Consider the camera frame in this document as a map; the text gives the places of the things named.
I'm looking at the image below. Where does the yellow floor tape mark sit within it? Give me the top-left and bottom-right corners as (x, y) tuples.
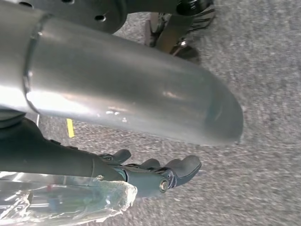
(66, 118), (75, 139)

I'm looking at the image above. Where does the dark robot body shell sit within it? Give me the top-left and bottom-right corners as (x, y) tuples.
(18, 0), (127, 34)

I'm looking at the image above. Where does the clear plastic film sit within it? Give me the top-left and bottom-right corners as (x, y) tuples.
(0, 170), (138, 226)

